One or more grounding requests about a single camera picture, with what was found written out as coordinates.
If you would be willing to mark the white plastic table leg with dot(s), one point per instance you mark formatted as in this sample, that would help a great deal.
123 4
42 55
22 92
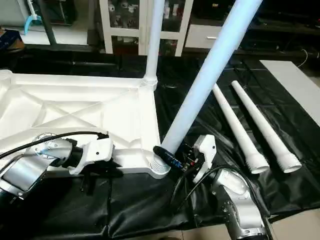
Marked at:
154 40
265 125
237 125
210 65

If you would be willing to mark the black work mat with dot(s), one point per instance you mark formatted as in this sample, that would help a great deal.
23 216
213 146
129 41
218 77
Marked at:
150 210

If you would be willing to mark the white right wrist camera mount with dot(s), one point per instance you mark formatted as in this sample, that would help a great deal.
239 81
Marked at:
206 152

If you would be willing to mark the white plastic table top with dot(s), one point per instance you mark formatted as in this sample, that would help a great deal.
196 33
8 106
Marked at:
75 105

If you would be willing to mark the grey metal pole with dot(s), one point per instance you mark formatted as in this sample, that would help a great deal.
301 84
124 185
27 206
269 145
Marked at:
46 22

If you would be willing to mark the white flat panel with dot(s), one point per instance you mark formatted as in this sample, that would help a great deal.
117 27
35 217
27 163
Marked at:
295 85

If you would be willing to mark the light blue plastic item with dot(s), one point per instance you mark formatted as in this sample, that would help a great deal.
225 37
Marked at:
31 20

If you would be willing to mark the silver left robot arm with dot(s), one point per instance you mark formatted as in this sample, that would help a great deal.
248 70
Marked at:
30 165

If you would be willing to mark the white glass door cabinet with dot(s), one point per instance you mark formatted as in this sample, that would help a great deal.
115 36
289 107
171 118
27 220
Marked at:
125 22

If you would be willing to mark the dark equipment rack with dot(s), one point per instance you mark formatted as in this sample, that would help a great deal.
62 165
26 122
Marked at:
62 12

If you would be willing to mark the blue flat box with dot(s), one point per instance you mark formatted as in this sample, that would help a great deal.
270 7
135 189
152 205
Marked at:
10 39

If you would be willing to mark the white drawer unit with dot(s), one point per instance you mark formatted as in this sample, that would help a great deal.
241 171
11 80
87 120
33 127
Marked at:
202 36

